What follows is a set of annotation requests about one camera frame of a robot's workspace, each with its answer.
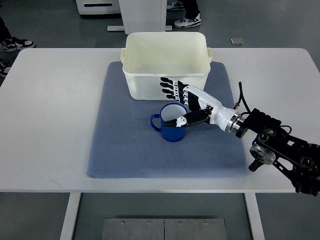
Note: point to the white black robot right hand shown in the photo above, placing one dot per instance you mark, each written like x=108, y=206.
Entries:
x=203, y=107

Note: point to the blue mug white inside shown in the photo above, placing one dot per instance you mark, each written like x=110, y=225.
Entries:
x=165, y=122

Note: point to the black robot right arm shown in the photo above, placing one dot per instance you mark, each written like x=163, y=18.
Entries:
x=295, y=158

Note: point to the white plastic box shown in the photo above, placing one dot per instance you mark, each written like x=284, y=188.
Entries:
x=149, y=56

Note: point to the small grey floor plate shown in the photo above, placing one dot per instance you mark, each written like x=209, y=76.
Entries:
x=237, y=41

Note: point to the standing person black trousers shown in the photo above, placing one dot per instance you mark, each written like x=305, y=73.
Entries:
x=192, y=16

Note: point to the white table right leg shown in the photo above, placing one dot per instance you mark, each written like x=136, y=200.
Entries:
x=254, y=217

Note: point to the white table leg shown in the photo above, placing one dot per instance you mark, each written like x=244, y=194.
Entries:
x=254, y=217
x=70, y=216

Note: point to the white cabinet pillar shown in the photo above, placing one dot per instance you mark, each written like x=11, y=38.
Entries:
x=142, y=16

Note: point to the grey metal floor plate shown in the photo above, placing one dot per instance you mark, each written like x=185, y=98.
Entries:
x=163, y=229

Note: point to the white appliance with slot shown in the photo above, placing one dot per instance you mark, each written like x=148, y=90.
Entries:
x=97, y=7

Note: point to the white table left leg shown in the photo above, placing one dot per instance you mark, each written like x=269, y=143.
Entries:
x=70, y=216

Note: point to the person left edge sneakers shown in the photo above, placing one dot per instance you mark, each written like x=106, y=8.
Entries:
x=10, y=44

